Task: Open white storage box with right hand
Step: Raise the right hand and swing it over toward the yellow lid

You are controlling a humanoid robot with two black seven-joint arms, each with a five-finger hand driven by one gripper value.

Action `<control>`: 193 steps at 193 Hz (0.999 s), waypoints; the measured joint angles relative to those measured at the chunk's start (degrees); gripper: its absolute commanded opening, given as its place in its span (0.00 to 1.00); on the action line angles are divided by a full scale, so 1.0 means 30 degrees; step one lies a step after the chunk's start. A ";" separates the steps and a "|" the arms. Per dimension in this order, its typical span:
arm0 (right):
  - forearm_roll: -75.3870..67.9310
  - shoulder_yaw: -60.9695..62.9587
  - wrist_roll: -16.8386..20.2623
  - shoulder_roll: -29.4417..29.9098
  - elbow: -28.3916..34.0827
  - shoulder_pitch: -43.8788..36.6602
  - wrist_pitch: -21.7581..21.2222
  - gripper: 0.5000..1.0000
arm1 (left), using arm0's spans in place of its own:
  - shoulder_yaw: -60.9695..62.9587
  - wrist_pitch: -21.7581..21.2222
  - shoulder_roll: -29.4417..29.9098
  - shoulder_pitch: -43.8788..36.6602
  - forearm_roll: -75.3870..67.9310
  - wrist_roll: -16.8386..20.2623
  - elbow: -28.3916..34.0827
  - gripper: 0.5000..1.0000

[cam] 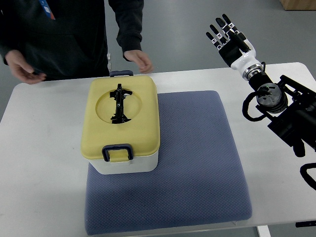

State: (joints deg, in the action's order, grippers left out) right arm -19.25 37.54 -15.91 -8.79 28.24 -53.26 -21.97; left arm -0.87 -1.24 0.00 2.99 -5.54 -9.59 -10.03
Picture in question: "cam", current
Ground person left hand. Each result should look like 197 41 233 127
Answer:
123 50 154 74

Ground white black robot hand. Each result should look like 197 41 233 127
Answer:
206 14 264 80

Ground person right hand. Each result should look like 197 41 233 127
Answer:
5 50 46 84

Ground yellow box lid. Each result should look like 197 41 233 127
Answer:
80 76 160 162

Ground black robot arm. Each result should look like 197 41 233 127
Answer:
242 72 316 158

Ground cardboard box corner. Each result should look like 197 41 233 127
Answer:
280 0 316 10

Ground white storage box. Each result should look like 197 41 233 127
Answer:
89 150 158 175

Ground person dark hoodie torso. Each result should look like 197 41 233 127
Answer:
0 0 145 81

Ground blue grey cushion mat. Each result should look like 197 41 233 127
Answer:
85 90 252 235

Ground white table leg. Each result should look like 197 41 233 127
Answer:
256 225 271 237

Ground black object table edge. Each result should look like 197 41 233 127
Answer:
295 220 316 228

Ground black cable loop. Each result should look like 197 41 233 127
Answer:
300 162 316 191

